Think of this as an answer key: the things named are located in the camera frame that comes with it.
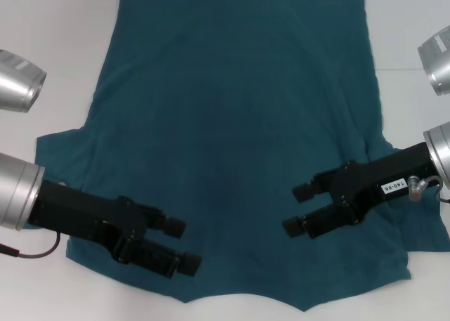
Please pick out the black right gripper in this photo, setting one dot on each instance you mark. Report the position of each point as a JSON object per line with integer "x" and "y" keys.
{"x": 379, "y": 184}

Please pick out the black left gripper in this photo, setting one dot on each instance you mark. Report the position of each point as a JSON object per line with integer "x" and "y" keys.
{"x": 81, "y": 212}

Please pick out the blue t-shirt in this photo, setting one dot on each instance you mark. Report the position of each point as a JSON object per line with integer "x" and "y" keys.
{"x": 239, "y": 124}

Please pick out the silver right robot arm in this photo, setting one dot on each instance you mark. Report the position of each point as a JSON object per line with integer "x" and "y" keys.
{"x": 439, "y": 149}

